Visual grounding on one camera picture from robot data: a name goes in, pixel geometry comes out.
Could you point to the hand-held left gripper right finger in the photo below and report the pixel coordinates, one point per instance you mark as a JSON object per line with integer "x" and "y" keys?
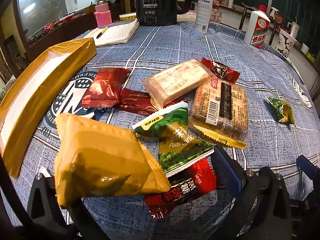
{"x": 227, "y": 170}

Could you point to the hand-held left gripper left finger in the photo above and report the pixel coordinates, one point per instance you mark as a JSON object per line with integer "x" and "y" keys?
{"x": 42, "y": 192}

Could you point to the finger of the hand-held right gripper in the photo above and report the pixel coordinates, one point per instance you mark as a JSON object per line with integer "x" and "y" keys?
{"x": 308, "y": 166}

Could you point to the large yellow snack packet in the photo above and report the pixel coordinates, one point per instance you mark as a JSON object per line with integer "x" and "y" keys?
{"x": 100, "y": 160}

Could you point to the gold rectangular box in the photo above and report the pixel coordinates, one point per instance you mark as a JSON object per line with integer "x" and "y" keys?
{"x": 50, "y": 80}

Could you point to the long dark red snack packet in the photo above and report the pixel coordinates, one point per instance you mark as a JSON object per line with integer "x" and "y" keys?
{"x": 135, "y": 100}

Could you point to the yellow zigzag-edged snack packet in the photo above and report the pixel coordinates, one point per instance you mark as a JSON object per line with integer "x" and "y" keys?
{"x": 220, "y": 138}

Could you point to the green pea snack packet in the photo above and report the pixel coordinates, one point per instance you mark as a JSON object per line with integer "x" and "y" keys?
{"x": 160, "y": 123}
{"x": 182, "y": 155}

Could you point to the red and black candy packet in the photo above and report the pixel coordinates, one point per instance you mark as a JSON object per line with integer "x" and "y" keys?
{"x": 180, "y": 192}

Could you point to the small green pea packet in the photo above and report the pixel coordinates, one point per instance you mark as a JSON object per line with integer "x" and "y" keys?
{"x": 281, "y": 110}

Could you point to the clear cake packet black label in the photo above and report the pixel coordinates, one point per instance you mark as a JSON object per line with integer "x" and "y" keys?
{"x": 217, "y": 107}

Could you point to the small dark red candy packet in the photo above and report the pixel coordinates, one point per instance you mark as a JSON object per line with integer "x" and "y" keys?
{"x": 220, "y": 70}

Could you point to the translucent pastry packet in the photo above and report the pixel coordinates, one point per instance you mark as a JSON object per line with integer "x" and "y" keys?
{"x": 175, "y": 82}

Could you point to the red floral snack packet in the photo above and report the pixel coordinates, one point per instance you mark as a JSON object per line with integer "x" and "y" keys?
{"x": 105, "y": 87}

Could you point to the white patterned paper cup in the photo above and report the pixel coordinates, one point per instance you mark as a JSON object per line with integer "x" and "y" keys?
{"x": 283, "y": 42}

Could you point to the blue plaid tablecloth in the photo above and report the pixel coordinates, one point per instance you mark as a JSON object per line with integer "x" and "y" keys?
{"x": 175, "y": 47}

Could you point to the white liquor bottle red label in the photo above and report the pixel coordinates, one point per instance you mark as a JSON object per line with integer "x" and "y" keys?
{"x": 257, "y": 30}

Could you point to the glass bottle red cap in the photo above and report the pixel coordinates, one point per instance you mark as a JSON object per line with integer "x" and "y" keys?
{"x": 216, "y": 15}

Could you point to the clear plastic bag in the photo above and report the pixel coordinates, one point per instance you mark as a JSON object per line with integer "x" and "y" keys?
{"x": 186, "y": 17}

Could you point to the white trigger sprayer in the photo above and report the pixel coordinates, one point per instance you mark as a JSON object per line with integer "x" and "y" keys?
{"x": 274, "y": 11}

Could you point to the white spray bottle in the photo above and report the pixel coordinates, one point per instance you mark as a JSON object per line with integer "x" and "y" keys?
{"x": 203, "y": 12}

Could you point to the dark wooden chair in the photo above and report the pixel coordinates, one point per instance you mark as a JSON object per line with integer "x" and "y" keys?
{"x": 246, "y": 7}

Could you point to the yellow and black pen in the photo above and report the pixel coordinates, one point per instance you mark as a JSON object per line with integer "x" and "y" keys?
{"x": 102, "y": 32}

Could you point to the open notebook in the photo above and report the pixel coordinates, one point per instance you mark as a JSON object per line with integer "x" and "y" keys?
{"x": 117, "y": 32}

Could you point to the black electric kettle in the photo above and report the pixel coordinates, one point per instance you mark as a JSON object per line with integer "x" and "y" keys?
{"x": 155, "y": 5}

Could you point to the small yellow box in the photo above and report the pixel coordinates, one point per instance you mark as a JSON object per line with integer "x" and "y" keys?
{"x": 127, "y": 17}

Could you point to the pink cup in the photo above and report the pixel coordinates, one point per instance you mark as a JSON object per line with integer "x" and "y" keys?
{"x": 102, "y": 17}

